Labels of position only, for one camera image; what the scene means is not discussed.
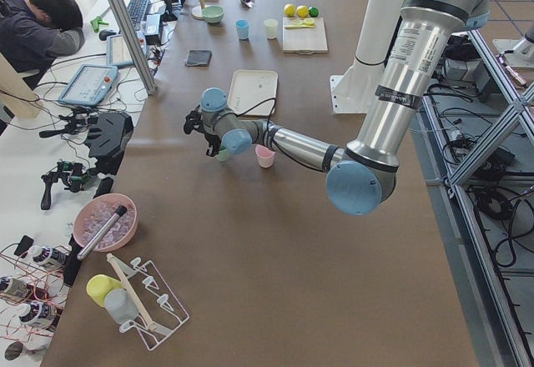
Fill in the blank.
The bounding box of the copper wire bottle rack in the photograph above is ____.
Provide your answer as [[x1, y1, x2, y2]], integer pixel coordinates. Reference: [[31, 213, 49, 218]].
[[1, 239, 69, 347]]

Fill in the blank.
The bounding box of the cream serving tray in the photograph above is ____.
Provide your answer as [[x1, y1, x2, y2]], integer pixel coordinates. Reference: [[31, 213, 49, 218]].
[[227, 69, 278, 117]]

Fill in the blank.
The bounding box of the pink bowl with ice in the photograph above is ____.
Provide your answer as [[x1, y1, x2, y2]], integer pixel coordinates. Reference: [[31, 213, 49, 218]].
[[73, 193, 139, 254]]

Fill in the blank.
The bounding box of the green bowl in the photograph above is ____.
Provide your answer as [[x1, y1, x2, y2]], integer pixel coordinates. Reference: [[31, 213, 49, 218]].
[[202, 5, 224, 24]]

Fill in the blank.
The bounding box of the whole lemon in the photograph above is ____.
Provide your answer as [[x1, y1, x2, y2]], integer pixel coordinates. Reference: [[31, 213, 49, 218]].
[[284, 3, 295, 18], [295, 5, 309, 18]]

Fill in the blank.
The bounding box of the pink plastic cup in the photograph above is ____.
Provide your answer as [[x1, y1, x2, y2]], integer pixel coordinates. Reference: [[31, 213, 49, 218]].
[[254, 144, 276, 168]]

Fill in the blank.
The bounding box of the tea bottle top middle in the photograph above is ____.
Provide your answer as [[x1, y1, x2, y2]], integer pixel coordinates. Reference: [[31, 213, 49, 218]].
[[1, 276, 48, 302]]

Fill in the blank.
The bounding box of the person in dark hoodie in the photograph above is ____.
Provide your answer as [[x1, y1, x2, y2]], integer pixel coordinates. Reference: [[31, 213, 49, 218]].
[[1, 0, 85, 89]]

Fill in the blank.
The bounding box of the tea bottle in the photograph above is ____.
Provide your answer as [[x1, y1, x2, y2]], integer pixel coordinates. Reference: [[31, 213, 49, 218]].
[[15, 301, 63, 332], [1, 276, 48, 302], [28, 245, 67, 271]]

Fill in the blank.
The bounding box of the wooden rack handle rod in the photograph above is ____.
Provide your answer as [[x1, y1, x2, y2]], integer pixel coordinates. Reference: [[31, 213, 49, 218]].
[[106, 253, 157, 332]]

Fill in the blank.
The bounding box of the cream plastic cup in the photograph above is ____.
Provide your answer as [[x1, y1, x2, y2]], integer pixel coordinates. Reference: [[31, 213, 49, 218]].
[[264, 18, 279, 40]]

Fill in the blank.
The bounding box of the blue plastic cup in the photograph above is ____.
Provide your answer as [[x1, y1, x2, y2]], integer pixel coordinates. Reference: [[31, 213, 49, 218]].
[[235, 19, 249, 41]]

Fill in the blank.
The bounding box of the blue teach pendant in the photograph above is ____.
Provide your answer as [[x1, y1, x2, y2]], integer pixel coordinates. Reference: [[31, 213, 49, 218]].
[[106, 31, 149, 68], [57, 64, 118, 107]]

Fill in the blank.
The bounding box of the green lime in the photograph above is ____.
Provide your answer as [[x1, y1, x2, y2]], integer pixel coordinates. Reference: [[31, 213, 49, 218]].
[[308, 7, 320, 18]]

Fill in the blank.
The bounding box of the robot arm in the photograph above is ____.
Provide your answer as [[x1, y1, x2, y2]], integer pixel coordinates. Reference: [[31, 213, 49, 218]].
[[197, 0, 489, 215]]

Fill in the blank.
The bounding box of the tea bottle top left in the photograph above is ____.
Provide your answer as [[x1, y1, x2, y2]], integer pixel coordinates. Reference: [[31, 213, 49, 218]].
[[28, 245, 67, 271]]

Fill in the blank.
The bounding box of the wooden cutting board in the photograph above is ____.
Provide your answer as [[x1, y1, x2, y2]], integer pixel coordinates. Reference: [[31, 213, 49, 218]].
[[282, 17, 328, 54]]

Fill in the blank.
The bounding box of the yellow plastic cup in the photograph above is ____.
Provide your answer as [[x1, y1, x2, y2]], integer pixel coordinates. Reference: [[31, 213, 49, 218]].
[[86, 274, 123, 307]]

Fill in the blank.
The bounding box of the dark grey folded cloth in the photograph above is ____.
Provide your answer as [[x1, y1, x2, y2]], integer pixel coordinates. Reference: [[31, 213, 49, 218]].
[[185, 49, 212, 67]]

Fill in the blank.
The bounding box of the grey translucent cup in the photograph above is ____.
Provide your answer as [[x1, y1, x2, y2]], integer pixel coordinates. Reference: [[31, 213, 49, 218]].
[[103, 289, 139, 324]]

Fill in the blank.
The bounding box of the yellow plastic knife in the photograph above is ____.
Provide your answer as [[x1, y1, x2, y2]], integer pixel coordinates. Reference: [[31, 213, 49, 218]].
[[284, 24, 315, 29]]

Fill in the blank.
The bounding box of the green plastic cup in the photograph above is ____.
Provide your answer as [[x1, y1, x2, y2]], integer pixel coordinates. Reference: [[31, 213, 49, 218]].
[[215, 147, 230, 162]]

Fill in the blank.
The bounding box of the black keyboard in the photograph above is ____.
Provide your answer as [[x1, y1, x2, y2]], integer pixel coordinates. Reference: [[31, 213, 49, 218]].
[[127, 0, 151, 31]]

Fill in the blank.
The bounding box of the white wire cup rack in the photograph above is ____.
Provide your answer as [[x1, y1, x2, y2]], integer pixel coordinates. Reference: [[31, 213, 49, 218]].
[[117, 257, 190, 351]]

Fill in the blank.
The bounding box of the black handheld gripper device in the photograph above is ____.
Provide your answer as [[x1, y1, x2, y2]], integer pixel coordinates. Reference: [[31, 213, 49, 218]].
[[38, 107, 98, 138]]

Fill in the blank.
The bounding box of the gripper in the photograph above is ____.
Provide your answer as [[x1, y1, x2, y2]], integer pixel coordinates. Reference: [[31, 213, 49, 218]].
[[204, 132, 221, 157]]

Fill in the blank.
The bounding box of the tea bottle lower left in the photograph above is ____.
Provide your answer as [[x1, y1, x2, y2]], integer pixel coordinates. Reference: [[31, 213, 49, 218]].
[[15, 301, 63, 332]]

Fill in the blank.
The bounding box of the steel muddler black tip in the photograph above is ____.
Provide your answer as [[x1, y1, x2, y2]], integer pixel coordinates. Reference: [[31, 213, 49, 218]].
[[77, 205, 128, 260]]

